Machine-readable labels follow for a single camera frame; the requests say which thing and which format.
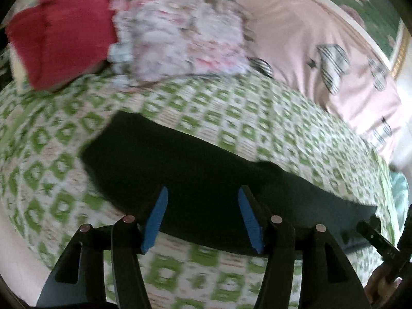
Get green patterned bed sheet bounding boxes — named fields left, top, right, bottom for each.
left=0, top=71, right=400, bottom=309

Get black pants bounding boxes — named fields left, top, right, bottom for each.
left=79, top=111, right=379, bottom=256

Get red fleece blanket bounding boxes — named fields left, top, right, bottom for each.
left=5, top=0, right=197, bottom=91

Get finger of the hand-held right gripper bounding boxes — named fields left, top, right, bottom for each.
left=357, top=220, right=412, bottom=269

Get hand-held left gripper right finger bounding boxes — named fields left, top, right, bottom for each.
left=237, top=185, right=367, bottom=309

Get pink heart-print pillow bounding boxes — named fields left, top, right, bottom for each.
left=180, top=0, right=406, bottom=168

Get teal cloth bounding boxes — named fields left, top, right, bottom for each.
left=390, top=170, right=410, bottom=221

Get floral ruffled pillow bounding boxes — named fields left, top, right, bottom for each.
left=108, top=0, right=255, bottom=86

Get person's right hand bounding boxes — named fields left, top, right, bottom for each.
left=365, top=261, right=403, bottom=306

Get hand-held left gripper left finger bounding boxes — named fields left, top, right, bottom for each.
left=35, top=186, right=169, bottom=309

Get cream pillow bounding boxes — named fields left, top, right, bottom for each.
left=9, top=47, right=34, bottom=91

